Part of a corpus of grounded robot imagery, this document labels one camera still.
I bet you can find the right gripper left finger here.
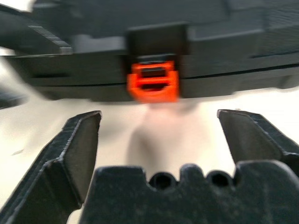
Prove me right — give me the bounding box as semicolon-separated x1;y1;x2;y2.
0;110;103;224

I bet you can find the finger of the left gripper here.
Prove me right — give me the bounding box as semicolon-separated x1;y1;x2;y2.
0;77;29;110
0;4;73;55

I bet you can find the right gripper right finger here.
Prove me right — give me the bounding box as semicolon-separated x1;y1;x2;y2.
216;109;299;170

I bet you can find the black plastic tool case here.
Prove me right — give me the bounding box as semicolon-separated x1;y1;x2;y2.
0;0;299;104

